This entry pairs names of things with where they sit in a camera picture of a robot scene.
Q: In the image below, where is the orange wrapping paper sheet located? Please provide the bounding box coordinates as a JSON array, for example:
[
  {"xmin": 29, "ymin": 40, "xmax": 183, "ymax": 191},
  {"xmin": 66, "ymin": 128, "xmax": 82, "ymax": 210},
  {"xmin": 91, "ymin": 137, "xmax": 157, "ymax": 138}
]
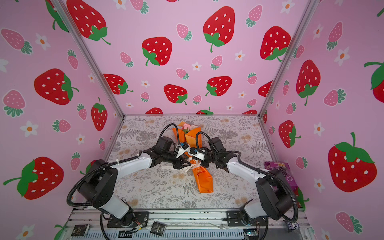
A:
[{"xmin": 173, "ymin": 122, "xmax": 214, "ymax": 194}]

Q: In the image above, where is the white ribbon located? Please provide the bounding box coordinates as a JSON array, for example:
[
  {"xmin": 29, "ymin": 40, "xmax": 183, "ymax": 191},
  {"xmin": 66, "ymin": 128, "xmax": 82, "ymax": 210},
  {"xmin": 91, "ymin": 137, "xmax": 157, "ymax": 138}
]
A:
[{"xmin": 183, "ymin": 158, "xmax": 200, "ymax": 173}]

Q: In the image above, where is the pink fake rose stem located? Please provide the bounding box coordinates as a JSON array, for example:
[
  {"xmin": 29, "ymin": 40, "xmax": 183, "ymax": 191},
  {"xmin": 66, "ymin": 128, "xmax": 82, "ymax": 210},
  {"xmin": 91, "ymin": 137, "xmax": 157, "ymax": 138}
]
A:
[{"xmin": 182, "ymin": 123, "xmax": 199, "ymax": 134}]

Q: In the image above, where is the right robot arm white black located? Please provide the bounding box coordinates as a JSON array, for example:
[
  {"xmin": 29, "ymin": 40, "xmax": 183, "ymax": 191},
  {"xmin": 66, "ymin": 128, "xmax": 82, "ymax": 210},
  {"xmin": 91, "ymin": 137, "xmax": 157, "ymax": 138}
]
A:
[{"xmin": 190, "ymin": 138, "xmax": 299, "ymax": 226}]

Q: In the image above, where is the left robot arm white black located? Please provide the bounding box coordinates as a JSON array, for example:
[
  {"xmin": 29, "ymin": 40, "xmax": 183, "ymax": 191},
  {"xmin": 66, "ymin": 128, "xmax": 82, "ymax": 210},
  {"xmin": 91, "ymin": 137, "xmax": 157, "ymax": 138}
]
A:
[{"xmin": 67, "ymin": 137, "xmax": 191, "ymax": 220}]

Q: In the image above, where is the floral patterned table mat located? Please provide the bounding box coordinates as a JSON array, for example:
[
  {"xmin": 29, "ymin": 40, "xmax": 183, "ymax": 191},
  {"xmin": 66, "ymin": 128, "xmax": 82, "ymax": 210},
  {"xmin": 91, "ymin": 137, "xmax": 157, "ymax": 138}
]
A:
[{"xmin": 109, "ymin": 115, "xmax": 272, "ymax": 209}]

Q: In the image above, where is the purple snack bag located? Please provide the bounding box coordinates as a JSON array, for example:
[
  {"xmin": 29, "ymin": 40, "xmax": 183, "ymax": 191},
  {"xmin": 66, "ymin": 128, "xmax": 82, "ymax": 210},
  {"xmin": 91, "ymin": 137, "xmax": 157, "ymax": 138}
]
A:
[{"xmin": 264, "ymin": 162, "xmax": 298, "ymax": 191}]

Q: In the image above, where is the black square tag middle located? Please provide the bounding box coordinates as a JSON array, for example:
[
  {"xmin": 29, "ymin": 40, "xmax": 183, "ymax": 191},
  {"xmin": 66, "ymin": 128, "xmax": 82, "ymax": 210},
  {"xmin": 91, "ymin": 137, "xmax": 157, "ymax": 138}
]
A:
[{"xmin": 150, "ymin": 221, "xmax": 167, "ymax": 237}]

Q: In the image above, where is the black square tag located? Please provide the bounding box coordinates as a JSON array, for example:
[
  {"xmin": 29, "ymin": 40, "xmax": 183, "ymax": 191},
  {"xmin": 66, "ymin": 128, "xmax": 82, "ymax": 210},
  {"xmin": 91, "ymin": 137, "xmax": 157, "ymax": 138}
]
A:
[
  {"xmin": 150, "ymin": 221, "xmax": 167, "ymax": 237},
  {"xmin": 71, "ymin": 225, "xmax": 90, "ymax": 237}
]

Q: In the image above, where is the black square tag left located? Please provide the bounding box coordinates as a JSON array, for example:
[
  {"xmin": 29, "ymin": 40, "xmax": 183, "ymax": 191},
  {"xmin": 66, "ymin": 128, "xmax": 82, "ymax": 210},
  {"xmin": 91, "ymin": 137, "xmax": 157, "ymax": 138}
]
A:
[{"xmin": 71, "ymin": 225, "xmax": 90, "ymax": 237}]

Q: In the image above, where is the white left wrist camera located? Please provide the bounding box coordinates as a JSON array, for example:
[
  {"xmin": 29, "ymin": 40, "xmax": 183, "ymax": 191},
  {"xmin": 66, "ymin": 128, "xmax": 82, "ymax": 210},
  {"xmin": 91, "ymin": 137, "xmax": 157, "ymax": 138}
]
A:
[{"xmin": 176, "ymin": 142, "xmax": 191, "ymax": 158}]

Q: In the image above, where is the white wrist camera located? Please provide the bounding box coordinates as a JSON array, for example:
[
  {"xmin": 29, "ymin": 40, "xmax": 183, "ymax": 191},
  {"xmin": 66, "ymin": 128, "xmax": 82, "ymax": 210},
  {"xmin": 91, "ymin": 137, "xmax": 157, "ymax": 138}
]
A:
[
  {"xmin": 189, "ymin": 147, "xmax": 211, "ymax": 161},
  {"xmin": 176, "ymin": 142, "xmax": 191, "ymax": 158}
]

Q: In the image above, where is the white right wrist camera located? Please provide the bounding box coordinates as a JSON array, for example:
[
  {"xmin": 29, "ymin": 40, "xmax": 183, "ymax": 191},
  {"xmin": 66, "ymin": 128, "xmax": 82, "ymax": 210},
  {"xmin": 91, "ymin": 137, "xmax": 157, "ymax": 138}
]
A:
[{"xmin": 189, "ymin": 147, "xmax": 211, "ymax": 161}]

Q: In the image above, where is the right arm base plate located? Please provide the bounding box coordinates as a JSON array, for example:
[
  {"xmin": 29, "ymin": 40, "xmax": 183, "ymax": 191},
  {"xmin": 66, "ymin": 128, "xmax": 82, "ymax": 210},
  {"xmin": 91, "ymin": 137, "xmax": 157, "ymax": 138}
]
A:
[{"xmin": 223, "ymin": 210, "xmax": 268, "ymax": 227}]

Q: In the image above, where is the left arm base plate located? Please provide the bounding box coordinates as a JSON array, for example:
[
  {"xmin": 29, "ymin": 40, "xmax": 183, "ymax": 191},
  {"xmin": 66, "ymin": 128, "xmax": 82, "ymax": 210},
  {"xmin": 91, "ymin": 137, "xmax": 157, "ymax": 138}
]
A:
[{"xmin": 107, "ymin": 211, "xmax": 150, "ymax": 229}]

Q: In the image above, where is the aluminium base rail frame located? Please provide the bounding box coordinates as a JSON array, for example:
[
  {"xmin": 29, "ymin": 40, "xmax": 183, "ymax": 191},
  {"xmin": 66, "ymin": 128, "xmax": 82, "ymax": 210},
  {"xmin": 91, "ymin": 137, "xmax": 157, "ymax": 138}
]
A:
[{"xmin": 55, "ymin": 208, "xmax": 316, "ymax": 240}]

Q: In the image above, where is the right aluminium corner post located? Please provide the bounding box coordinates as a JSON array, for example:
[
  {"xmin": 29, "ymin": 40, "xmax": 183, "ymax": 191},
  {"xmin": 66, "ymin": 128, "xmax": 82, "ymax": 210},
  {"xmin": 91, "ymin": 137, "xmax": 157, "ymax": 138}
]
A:
[{"xmin": 258, "ymin": 0, "xmax": 320, "ymax": 120}]

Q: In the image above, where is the aluminium corner post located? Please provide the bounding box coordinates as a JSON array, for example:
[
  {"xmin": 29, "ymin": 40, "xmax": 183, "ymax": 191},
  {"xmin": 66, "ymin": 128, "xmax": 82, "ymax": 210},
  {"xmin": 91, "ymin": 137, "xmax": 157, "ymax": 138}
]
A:
[
  {"xmin": 258, "ymin": 0, "xmax": 320, "ymax": 120},
  {"xmin": 52, "ymin": 0, "xmax": 125, "ymax": 119}
]

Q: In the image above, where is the left aluminium corner post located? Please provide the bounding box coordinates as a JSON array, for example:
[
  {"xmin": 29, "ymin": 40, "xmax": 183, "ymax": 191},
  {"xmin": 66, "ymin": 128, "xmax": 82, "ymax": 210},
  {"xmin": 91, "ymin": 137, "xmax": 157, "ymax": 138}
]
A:
[{"xmin": 52, "ymin": 0, "xmax": 125, "ymax": 119}]

